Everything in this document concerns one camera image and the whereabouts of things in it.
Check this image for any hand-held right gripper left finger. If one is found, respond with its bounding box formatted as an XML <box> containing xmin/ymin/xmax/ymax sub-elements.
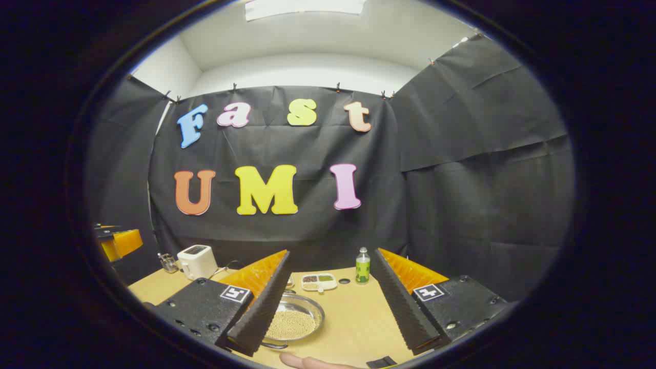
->
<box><xmin>154</xmin><ymin>250</ymin><xmax>291</xmax><ymax>358</ymax></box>

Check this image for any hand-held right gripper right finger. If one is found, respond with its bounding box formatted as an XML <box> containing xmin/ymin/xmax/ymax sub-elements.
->
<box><xmin>370</xmin><ymin>248</ymin><xmax>508</xmax><ymax>355</ymax></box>

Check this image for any pile of soybeans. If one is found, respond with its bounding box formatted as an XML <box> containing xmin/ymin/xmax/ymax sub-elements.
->
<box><xmin>266</xmin><ymin>309</ymin><xmax>317</xmax><ymax>340</ymax></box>

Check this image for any steel pot with black handle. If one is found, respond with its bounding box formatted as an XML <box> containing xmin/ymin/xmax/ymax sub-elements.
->
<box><xmin>259</xmin><ymin>290</ymin><xmax>325</xmax><ymax>351</ymax></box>

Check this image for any green drink bottle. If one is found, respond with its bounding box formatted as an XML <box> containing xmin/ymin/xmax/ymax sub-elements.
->
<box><xmin>356</xmin><ymin>247</ymin><xmax>371</xmax><ymax>284</ymax></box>

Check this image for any white divided dish of grains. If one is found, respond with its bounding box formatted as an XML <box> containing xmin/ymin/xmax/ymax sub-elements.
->
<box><xmin>301</xmin><ymin>273</ymin><xmax>338</xmax><ymax>293</ymax></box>

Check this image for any white toaster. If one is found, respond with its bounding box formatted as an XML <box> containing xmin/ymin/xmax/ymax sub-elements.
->
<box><xmin>177</xmin><ymin>244</ymin><xmax>218</xmax><ymax>280</ymax></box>

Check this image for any black backdrop cloth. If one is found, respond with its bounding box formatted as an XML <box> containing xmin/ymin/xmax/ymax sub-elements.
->
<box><xmin>87</xmin><ymin>33</ymin><xmax>575</xmax><ymax>303</ymax></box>

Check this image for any ceiling light panel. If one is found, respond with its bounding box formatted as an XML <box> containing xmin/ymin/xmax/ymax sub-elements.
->
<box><xmin>245</xmin><ymin>0</ymin><xmax>367</xmax><ymax>22</ymax></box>

